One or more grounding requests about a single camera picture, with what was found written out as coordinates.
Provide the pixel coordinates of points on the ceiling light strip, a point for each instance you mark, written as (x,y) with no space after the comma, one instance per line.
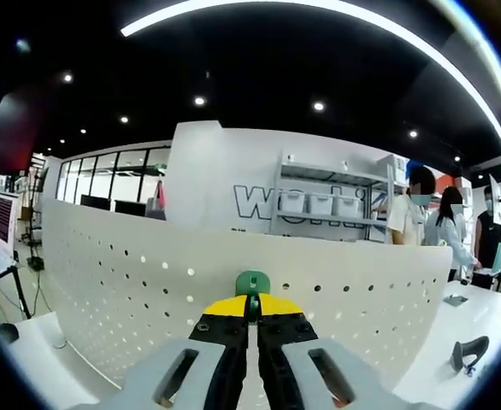
(135,26)

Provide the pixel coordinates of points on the white perforated mounting plate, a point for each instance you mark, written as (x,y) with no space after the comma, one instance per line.
(216,252)

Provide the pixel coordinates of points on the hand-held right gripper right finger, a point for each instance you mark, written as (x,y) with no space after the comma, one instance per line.
(284,324)

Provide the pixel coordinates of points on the dark red hanging screen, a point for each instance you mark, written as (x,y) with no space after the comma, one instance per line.
(11,132)

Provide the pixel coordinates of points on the green hook assembly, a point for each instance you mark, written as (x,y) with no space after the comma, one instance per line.
(252,279)

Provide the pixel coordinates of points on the black laptop stand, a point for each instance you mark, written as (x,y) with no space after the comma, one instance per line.
(9,333)

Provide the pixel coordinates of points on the white storage bin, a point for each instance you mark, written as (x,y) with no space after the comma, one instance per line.
(320,206)
(346,207)
(294,204)

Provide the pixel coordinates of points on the small grey table device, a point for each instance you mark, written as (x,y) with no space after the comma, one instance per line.
(455,300)

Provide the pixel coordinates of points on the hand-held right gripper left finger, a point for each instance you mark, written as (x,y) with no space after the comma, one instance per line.
(216,324)

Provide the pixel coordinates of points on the pink hanging bag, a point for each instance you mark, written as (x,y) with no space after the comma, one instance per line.
(161,196)

